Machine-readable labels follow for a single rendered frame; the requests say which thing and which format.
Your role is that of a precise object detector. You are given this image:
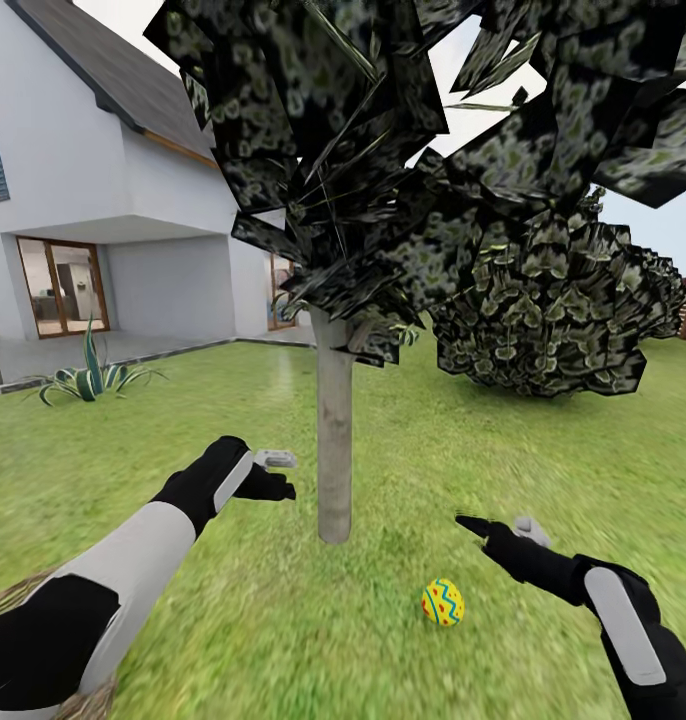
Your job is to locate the wicker basket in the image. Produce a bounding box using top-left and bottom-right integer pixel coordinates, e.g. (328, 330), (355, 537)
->
(0, 568), (118, 720)

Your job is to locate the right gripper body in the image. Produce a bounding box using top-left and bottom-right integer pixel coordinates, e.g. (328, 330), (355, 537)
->
(485, 520), (552, 590)

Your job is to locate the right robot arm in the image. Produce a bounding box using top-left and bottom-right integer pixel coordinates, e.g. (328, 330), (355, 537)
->
(456, 515), (686, 720)

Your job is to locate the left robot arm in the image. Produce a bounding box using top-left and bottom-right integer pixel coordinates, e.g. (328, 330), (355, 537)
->
(0, 437), (297, 720)

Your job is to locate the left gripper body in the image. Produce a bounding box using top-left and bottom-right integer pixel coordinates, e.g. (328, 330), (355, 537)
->
(233, 464), (286, 501)

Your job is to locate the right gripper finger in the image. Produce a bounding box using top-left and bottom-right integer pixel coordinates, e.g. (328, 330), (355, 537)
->
(456, 515), (493, 538)

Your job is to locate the easter egg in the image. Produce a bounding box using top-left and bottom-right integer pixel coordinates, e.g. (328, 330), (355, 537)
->
(422, 579), (464, 626)

